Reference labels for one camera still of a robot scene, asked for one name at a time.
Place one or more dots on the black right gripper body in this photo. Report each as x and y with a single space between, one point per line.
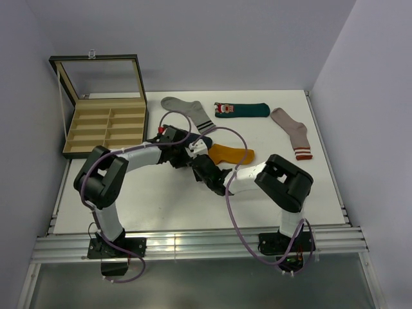
199 178

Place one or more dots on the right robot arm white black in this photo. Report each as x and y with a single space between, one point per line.
286 184

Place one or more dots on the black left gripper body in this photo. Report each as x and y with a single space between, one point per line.
179 156

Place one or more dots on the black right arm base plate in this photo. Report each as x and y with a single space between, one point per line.
276 244

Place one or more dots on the mustard yellow sock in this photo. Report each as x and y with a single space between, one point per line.
223 154

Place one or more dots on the grey striped sock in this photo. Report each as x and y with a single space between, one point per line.
194 110

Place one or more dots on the dark green reindeer sock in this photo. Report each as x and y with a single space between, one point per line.
230 110

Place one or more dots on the taupe sock red cuff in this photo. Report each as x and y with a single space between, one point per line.
296 131

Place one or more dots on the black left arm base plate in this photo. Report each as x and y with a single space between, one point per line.
99 249

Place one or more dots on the black compartment box beige lining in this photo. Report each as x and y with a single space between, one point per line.
108 98

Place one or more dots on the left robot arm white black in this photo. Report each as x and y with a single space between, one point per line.
100 179

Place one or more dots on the aluminium rail frame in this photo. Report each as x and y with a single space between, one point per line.
183 263

